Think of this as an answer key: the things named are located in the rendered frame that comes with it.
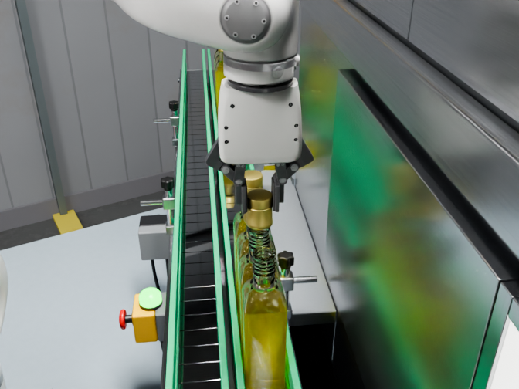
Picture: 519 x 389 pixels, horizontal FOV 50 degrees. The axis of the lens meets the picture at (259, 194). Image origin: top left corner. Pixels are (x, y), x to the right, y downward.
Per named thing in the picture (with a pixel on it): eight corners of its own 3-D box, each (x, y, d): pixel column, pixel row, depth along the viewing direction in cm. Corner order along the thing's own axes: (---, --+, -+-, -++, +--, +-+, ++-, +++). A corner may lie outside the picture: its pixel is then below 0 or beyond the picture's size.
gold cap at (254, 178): (262, 205, 84) (262, 180, 82) (239, 205, 84) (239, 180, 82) (263, 194, 87) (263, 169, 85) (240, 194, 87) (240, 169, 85)
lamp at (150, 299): (161, 310, 107) (161, 298, 106) (138, 312, 107) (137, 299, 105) (163, 295, 111) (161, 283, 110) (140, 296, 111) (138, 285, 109)
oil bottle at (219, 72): (236, 130, 170) (234, 37, 156) (218, 131, 170) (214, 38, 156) (235, 123, 175) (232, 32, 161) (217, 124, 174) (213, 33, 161)
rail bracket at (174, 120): (181, 148, 160) (178, 103, 153) (155, 149, 159) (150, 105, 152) (181, 142, 163) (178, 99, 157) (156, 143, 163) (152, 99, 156)
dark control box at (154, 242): (174, 260, 134) (172, 231, 130) (141, 262, 133) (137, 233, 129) (175, 241, 141) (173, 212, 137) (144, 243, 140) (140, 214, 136)
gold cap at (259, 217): (274, 229, 73) (274, 200, 71) (246, 231, 73) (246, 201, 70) (271, 215, 76) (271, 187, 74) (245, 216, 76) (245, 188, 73)
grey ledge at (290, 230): (333, 350, 104) (337, 302, 98) (286, 353, 103) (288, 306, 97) (270, 141, 186) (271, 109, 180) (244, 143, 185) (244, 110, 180)
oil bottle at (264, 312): (284, 410, 80) (288, 295, 70) (245, 414, 80) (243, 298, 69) (279, 380, 85) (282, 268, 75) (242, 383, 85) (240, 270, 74)
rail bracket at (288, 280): (317, 322, 97) (320, 259, 91) (278, 324, 97) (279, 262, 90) (312, 306, 101) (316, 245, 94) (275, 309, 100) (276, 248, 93)
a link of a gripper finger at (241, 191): (245, 157, 71) (245, 202, 74) (220, 157, 71) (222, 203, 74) (247, 167, 68) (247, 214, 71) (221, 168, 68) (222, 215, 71)
